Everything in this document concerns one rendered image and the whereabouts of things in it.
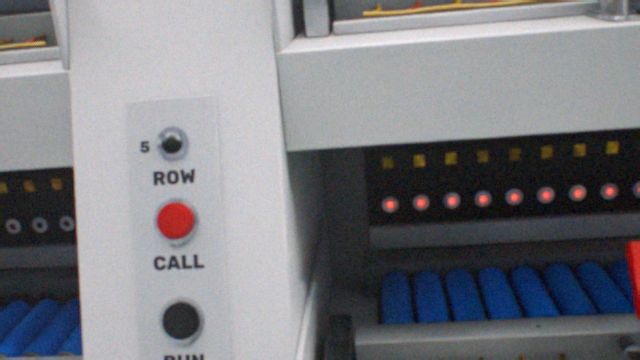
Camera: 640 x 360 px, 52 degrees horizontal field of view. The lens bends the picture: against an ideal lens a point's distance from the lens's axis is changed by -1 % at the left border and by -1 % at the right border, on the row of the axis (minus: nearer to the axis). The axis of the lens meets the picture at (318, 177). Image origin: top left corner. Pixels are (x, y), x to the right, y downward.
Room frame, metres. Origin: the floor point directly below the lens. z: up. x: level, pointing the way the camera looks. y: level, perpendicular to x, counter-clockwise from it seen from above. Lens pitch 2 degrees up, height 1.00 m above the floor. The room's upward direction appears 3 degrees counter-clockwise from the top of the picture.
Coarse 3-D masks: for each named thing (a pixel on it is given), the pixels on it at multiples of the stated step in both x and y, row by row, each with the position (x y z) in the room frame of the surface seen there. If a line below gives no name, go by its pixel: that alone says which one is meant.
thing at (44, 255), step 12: (0, 252) 0.47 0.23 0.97; (12, 252) 0.47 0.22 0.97; (24, 252) 0.47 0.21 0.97; (36, 252) 0.47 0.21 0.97; (48, 252) 0.47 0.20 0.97; (60, 252) 0.47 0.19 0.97; (72, 252) 0.47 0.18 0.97; (0, 264) 0.48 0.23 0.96; (12, 264) 0.48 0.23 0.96; (24, 264) 0.47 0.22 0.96; (36, 264) 0.47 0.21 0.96; (48, 264) 0.47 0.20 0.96; (60, 264) 0.47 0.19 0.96; (72, 264) 0.47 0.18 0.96
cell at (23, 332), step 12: (48, 300) 0.43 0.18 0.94; (36, 312) 0.42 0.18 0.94; (48, 312) 0.42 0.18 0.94; (24, 324) 0.40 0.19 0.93; (36, 324) 0.41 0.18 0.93; (12, 336) 0.39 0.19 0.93; (24, 336) 0.39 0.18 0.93; (36, 336) 0.40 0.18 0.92; (0, 348) 0.38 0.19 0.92; (12, 348) 0.38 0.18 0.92; (24, 348) 0.39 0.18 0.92
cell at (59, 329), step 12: (72, 300) 0.43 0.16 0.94; (60, 312) 0.42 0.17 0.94; (72, 312) 0.42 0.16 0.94; (48, 324) 0.40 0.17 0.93; (60, 324) 0.40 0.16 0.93; (72, 324) 0.41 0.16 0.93; (48, 336) 0.39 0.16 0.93; (60, 336) 0.39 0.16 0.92; (36, 348) 0.38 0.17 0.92; (48, 348) 0.38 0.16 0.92
